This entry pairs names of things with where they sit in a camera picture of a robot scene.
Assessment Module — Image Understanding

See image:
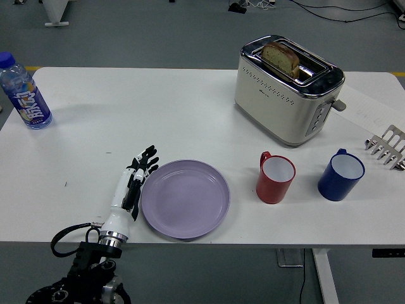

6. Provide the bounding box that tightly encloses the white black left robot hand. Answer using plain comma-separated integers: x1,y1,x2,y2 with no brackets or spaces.
100,145,159,239

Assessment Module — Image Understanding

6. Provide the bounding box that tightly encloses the purple plate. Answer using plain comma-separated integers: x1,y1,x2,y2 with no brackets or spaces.
140,159,231,239

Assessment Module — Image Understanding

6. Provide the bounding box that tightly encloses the blue-capped drink bottle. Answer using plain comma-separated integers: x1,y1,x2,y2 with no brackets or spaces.
0,51,53,130

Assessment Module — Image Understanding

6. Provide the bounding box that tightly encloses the red mug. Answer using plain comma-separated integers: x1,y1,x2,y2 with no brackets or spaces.
256,151,297,205

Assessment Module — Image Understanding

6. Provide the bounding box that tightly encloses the grey under-table box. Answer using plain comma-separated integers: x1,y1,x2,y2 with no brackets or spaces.
275,248,304,269

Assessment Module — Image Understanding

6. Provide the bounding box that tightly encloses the cream silver toaster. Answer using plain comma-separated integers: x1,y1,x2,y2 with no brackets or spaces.
234,34,347,148

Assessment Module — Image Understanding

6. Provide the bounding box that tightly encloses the white furniture leg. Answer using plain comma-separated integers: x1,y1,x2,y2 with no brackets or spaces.
40,0,74,27

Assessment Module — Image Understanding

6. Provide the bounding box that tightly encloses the bread slice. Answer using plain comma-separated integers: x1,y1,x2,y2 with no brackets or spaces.
261,42,301,79

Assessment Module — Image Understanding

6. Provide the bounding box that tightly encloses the white table leg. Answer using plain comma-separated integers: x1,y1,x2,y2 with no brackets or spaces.
311,248,340,304

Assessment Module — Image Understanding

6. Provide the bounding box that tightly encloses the blue mug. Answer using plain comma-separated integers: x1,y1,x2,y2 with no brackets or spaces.
317,148,366,202

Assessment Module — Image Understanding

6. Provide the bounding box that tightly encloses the white paper sheet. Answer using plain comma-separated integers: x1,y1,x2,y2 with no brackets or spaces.
332,82,400,135

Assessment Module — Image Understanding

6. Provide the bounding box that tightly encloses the silver toast rack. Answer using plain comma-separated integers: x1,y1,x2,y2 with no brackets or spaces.
363,124,405,171

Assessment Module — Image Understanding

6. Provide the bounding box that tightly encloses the black table control panel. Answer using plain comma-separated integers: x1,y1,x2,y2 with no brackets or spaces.
372,249,405,258

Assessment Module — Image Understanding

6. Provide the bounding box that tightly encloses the black cable under table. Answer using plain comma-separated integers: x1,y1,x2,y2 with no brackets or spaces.
299,249,309,304

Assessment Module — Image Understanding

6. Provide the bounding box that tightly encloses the black floor cable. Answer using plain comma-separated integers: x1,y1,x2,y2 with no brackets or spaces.
289,0,402,23

